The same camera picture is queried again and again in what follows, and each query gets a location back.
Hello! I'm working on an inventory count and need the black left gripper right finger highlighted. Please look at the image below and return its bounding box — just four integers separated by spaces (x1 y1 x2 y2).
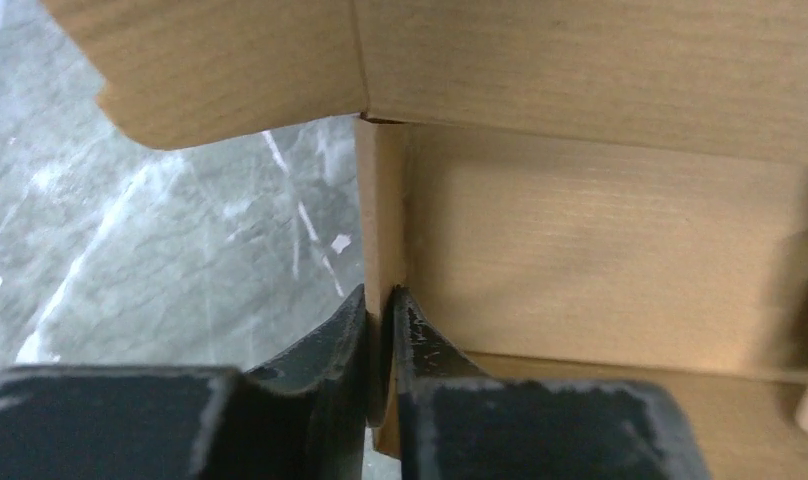
387 286 711 479

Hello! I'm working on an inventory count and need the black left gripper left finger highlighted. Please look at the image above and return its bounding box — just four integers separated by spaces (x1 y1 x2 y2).
0 288 369 479

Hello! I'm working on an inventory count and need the brown cardboard box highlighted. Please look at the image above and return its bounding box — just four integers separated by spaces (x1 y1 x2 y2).
46 1 808 479

